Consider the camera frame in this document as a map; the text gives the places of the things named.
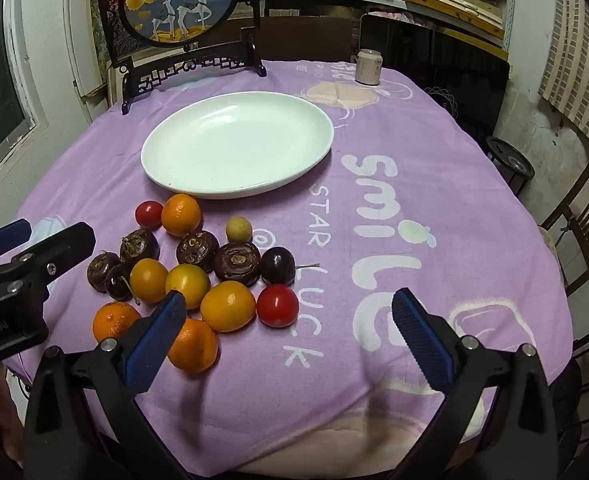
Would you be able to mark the orange mandarin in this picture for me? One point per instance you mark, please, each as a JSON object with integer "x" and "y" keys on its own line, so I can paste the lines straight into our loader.
{"x": 197, "y": 347}
{"x": 181, "y": 214}
{"x": 114, "y": 321}

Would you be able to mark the black round stool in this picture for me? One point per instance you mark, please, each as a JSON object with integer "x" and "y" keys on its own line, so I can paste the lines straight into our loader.
{"x": 511, "y": 157}

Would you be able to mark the brick patterned cloth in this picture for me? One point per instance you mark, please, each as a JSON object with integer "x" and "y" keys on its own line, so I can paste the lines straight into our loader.
{"x": 579, "y": 60}

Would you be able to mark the large orange-yellow tomato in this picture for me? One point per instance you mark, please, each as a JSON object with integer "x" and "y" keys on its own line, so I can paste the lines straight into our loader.
{"x": 228, "y": 306}

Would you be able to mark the white oval plate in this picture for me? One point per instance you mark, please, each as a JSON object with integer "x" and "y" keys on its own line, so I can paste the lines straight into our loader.
{"x": 237, "y": 142}

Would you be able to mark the beige tea canister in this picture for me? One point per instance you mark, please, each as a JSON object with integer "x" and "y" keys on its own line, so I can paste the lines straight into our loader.
{"x": 368, "y": 66}

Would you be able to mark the red cherry tomato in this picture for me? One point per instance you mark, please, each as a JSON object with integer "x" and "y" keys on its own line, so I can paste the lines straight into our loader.
{"x": 149, "y": 213}
{"x": 277, "y": 305}

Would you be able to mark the purple printed tablecloth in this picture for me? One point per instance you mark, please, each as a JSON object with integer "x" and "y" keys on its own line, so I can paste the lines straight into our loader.
{"x": 424, "y": 185}

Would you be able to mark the dark red cherry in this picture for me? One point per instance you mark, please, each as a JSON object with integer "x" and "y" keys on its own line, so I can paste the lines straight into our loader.
{"x": 118, "y": 285}
{"x": 277, "y": 265}

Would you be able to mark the round deer painting table screen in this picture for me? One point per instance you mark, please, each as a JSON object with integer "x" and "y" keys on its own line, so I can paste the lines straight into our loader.
{"x": 174, "y": 0}

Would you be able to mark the large dark water chestnut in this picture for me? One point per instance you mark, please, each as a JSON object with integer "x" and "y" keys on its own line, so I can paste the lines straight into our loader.
{"x": 236, "y": 261}

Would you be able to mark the small yellow longan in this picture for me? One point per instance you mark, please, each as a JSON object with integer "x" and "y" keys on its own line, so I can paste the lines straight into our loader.
{"x": 238, "y": 229}

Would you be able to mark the small orange-yellow tomato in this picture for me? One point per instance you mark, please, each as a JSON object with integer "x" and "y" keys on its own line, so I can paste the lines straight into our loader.
{"x": 148, "y": 280}

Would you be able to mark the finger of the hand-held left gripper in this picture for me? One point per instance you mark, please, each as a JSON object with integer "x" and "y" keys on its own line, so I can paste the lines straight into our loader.
{"x": 69, "y": 242}
{"x": 4, "y": 236}

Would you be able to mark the stack of wooden boxes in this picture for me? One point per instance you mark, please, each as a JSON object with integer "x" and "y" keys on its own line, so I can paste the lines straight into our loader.
{"x": 449, "y": 5}

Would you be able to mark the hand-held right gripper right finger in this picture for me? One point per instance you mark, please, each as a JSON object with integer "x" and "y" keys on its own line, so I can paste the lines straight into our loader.
{"x": 424, "y": 345}

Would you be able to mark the yellow tomato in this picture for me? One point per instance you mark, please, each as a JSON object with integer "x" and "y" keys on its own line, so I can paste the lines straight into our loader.
{"x": 187, "y": 284}

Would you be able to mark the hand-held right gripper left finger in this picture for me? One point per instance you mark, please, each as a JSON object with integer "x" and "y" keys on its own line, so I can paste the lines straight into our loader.
{"x": 157, "y": 342}

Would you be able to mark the brown wooden chair back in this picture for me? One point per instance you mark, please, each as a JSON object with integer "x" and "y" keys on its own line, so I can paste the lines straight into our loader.
{"x": 304, "y": 35}

